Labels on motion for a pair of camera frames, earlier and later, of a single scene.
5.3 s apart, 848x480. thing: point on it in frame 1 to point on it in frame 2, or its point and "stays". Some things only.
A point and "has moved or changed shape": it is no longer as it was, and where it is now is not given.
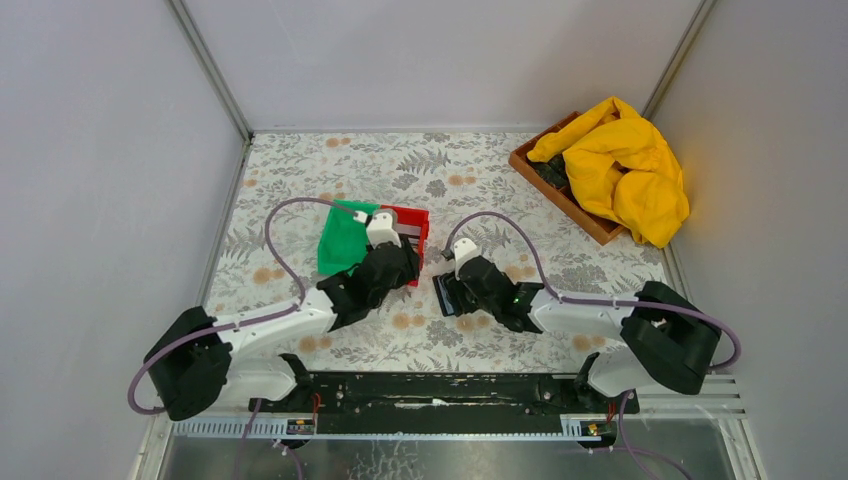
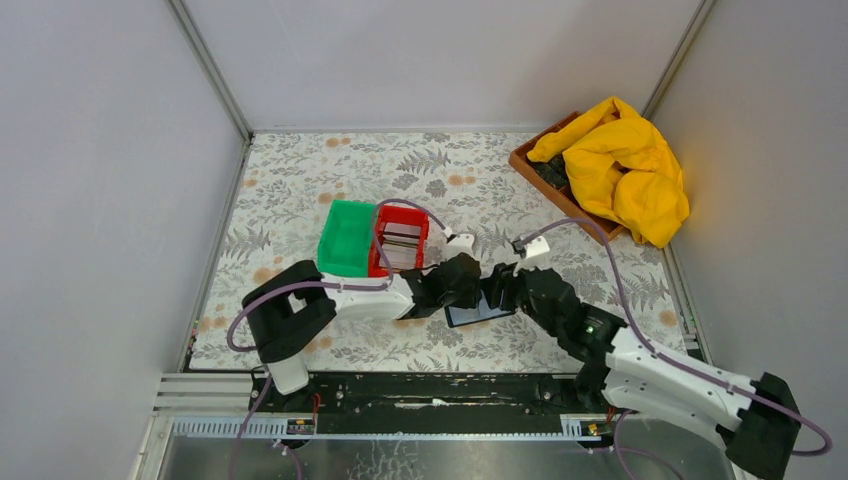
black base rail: x=443 y=402 stays
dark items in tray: x=554 y=170 stays
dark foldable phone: x=449 y=294 has moved or changed shape
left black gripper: x=410 y=267 to x=471 y=297
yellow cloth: x=622 y=165 stays
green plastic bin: x=343 y=240 stays
